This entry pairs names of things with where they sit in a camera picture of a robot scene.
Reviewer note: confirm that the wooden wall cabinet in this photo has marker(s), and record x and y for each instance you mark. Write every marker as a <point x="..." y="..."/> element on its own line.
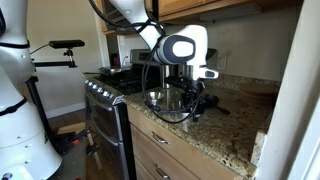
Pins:
<point x="230" y="3"/>

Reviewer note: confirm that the small silver bowl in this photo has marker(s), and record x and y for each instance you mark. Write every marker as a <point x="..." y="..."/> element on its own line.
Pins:
<point x="155" y="96"/>

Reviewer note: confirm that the large silver bowl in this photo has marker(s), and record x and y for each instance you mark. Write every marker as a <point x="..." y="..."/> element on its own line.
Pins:
<point x="175" y="103"/>

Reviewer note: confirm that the tall steel canister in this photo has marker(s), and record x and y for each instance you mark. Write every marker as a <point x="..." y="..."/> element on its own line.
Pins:
<point x="166" y="71"/>

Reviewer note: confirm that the steel frying pan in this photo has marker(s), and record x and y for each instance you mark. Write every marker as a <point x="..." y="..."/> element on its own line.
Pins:
<point x="111" y="71"/>

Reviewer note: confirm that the black stereo camera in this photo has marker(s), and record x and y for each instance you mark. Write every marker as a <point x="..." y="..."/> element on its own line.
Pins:
<point x="66" y="44"/>

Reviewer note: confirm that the black kitchen utensil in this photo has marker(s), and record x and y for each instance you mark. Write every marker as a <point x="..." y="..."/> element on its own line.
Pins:
<point x="212" y="54"/>

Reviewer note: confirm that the steel range hood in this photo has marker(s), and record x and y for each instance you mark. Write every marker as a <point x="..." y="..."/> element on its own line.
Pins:
<point x="115" y="15"/>

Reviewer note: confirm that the round wooden board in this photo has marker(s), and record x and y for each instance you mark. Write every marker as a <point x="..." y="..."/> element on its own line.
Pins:
<point x="259" y="97"/>
<point x="258" y="88"/>

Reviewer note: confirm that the stainless steel gas range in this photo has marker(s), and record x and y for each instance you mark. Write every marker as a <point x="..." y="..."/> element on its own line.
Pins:
<point x="106" y="123"/>

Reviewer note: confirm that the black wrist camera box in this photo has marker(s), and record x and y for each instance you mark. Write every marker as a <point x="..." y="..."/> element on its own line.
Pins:
<point x="175" y="81"/>

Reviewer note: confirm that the light plywood piece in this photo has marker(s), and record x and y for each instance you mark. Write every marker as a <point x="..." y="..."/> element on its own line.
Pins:
<point x="71" y="128"/>

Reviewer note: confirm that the wooden base cabinet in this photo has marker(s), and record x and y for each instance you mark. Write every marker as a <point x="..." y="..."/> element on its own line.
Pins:
<point x="186" y="156"/>

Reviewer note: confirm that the white wall outlet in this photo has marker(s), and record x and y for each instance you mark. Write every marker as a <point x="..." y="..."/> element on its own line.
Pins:
<point x="222" y="61"/>

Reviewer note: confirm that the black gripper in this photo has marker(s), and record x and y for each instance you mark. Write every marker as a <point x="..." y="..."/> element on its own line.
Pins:
<point x="194" y="89"/>

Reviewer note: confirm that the black cast iron skillet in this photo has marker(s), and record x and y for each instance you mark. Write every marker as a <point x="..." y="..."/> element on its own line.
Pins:
<point x="214" y="100"/>

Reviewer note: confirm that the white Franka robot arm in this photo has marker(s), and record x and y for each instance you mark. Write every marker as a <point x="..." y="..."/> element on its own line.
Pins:
<point x="20" y="133"/>

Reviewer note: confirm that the black orange bar clamp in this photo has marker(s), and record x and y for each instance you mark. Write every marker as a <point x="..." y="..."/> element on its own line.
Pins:
<point x="71" y="140"/>

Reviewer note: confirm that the black camera stand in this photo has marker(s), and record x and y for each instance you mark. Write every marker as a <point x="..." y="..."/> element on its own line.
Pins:
<point x="50" y="63"/>

